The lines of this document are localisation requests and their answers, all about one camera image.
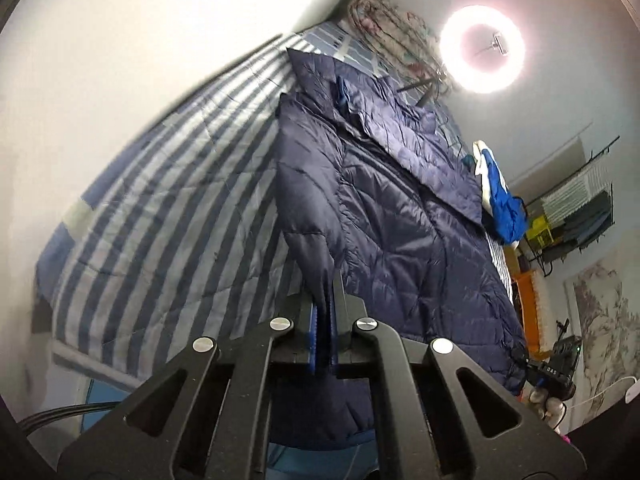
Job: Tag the blue and white garment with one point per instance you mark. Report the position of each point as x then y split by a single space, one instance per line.
502 200

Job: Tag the floral patterned pillow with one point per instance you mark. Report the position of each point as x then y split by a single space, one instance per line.
385 25

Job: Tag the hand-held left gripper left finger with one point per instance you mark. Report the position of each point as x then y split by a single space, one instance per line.
314 342

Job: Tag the marble print wall poster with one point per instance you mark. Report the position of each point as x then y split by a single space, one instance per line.
600 330

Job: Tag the teal cloth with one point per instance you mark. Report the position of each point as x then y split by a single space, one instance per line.
320 462

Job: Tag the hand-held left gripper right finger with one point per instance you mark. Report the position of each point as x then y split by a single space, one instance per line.
341 342

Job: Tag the navy puffer jacket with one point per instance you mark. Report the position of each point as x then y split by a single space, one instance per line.
400 220

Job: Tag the clothes rack with hanging clothes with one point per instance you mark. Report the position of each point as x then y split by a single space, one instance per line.
575 205

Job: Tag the yellow box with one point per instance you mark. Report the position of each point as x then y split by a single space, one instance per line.
539 232

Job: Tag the person's right hand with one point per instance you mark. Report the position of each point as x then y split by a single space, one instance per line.
542 402

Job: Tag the orange wooden cabinet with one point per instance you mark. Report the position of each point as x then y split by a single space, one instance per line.
530 305

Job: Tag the blue white striped bed blanket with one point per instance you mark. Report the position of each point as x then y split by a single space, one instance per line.
175 200

